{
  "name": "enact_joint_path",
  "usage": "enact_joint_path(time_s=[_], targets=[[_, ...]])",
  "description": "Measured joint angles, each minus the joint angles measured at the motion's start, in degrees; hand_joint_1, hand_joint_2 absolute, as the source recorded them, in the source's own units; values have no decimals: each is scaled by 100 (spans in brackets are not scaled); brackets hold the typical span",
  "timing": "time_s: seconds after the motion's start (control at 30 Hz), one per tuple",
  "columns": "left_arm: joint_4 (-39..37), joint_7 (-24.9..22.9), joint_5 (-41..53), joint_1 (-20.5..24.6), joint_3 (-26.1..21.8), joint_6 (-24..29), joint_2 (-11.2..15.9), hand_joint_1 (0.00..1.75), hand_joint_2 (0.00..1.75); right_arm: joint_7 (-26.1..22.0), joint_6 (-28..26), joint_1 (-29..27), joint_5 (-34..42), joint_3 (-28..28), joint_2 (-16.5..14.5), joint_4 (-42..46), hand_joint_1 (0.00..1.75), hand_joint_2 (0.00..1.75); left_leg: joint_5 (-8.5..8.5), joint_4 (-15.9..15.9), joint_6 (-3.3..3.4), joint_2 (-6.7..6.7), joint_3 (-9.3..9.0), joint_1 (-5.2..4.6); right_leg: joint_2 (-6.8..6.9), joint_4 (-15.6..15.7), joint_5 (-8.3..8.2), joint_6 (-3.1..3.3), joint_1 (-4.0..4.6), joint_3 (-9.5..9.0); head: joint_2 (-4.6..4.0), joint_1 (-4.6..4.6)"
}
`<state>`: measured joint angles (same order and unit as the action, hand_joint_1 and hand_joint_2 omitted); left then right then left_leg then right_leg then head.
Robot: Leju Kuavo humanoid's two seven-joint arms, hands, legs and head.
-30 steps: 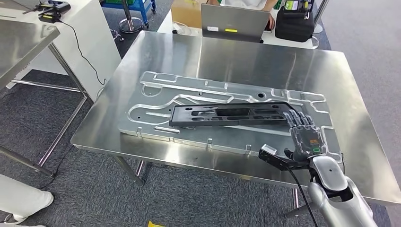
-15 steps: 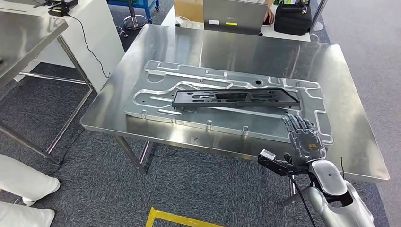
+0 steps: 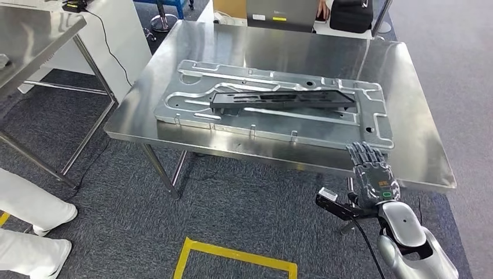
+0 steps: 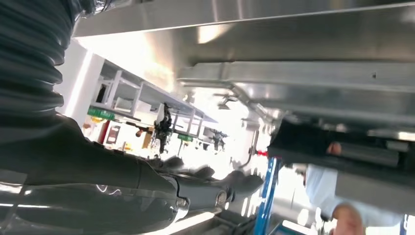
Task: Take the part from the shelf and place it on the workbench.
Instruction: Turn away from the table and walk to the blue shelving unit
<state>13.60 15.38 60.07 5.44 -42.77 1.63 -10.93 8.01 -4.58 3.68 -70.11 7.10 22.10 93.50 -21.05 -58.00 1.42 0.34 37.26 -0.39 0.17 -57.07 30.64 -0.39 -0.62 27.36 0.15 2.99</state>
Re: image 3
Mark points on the white power adapter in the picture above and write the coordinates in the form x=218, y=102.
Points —
x=221, y=17

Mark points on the black bag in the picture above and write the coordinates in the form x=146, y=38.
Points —
x=350, y=17

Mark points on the person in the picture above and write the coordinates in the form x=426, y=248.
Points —
x=323, y=9
x=30, y=200

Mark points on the cardboard box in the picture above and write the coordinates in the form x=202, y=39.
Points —
x=231, y=7

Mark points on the steel side table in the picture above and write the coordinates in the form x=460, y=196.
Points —
x=38, y=38

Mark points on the white cabinet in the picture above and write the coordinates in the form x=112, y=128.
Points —
x=123, y=46

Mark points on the black plastic frame part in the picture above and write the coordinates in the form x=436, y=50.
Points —
x=231, y=103

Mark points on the stainless steel workbench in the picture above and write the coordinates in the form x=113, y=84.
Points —
x=269, y=46

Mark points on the chrome stanchion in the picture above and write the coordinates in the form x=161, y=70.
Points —
x=381, y=15
x=163, y=25

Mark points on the black device on cabinet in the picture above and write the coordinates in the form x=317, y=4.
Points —
x=75, y=5

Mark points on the yellow floor tape square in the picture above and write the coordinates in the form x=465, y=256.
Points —
x=231, y=253
x=3, y=219

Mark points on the grey laptop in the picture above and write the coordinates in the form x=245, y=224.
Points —
x=285, y=11

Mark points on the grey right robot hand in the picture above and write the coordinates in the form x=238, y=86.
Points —
x=375, y=181

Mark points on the grey metal fixture plate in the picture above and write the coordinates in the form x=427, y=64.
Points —
x=269, y=127

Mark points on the white table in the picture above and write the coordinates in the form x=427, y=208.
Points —
x=346, y=35

